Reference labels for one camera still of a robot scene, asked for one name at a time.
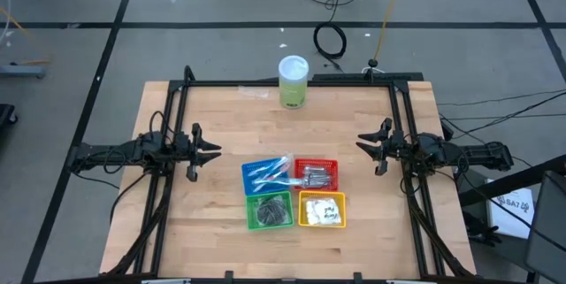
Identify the silver table bracket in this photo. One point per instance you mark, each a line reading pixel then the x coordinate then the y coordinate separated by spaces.
pixel 411 281
pixel 165 281

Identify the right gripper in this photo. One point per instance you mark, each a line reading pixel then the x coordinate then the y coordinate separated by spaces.
pixel 398 149

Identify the white printed box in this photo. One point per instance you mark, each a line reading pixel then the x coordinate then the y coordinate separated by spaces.
pixel 513 220

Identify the grey-blue floor base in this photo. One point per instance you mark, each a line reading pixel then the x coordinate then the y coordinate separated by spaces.
pixel 22 71

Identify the black caster base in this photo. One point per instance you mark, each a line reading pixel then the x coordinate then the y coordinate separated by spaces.
pixel 479 231

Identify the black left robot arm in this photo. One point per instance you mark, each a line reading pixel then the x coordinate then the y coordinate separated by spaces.
pixel 110 151

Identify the clear tape patch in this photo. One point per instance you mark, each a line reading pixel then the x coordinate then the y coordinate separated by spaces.
pixel 254 93

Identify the black ball weight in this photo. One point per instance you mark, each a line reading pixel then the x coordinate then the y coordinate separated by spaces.
pixel 374 63

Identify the black frame corner hook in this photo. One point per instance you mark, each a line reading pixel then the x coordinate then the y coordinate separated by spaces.
pixel 189 75

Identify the white cotton pads bag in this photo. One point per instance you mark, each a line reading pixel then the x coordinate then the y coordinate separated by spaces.
pixel 310 213
pixel 329 213

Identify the black flat panel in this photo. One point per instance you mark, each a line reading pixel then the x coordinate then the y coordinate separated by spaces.
pixel 345 77

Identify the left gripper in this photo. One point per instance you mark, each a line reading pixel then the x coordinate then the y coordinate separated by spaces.
pixel 193 151

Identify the silver nail clipper bag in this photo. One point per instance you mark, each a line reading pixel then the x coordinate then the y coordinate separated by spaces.
pixel 316 170
pixel 322 178
pixel 305 172
pixel 318 185

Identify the black aluminium rig frame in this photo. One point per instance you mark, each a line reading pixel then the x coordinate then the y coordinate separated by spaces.
pixel 221 83

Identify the green plastic basket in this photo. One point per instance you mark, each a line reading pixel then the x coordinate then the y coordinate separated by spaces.
pixel 250 226

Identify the black floor object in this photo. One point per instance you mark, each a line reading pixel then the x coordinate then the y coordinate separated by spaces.
pixel 5 118

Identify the black frame bracket clamp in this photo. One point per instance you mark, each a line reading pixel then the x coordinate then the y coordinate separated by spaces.
pixel 228 275
pixel 357 276

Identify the yellow plastic basket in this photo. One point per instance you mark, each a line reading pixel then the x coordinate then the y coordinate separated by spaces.
pixel 301 209

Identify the blue plastic basket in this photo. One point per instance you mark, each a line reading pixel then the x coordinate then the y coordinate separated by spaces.
pixel 247 186

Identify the dark grey chair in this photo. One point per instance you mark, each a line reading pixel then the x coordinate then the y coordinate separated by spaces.
pixel 548 231

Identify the black diagonal beam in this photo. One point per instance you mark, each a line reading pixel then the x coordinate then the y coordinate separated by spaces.
pixel 541 170

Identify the green disinfecting wipes canister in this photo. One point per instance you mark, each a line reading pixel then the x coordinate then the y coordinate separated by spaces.
pixel 293 85

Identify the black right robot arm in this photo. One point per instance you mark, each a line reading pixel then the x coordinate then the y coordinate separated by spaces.
pixel 477 155

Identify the red plastic basket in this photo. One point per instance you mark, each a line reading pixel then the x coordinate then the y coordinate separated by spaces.
pixel 300 162

